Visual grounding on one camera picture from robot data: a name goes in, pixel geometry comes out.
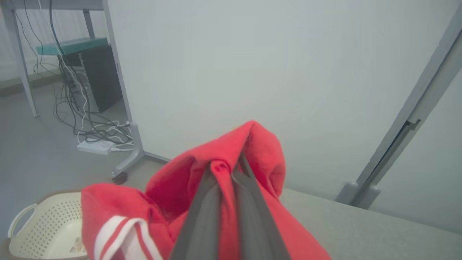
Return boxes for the red white sports garment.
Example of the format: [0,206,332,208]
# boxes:
[81,120,332,260]

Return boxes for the cream perforated laundry basket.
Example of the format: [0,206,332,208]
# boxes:
[7,191,90,260]

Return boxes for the grey partition frame with caster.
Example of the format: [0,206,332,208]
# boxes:
[102,0,173,185]

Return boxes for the white power strip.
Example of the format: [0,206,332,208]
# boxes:
[77,139,115,156]

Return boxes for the white power cable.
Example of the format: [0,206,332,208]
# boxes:
[58,54,135,151]

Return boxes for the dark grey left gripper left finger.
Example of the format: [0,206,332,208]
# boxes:
[169,162,222,260]

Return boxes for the black cable bundle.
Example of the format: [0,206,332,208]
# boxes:
[14,7,133,145]

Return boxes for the grey metal desk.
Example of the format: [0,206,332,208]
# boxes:
[0,0,109,118]

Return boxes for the thick black hanging cable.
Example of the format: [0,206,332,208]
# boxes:
[48,0,68,62]

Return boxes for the teal shelf board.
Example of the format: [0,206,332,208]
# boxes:
[36,37,109,56]

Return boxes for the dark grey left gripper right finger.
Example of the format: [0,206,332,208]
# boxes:
[231,153,291,260]

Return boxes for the black computer tower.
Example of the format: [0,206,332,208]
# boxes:
[63,45,124,113]

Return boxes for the grey partition post twin feet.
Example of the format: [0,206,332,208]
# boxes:
[335,5,462,211]

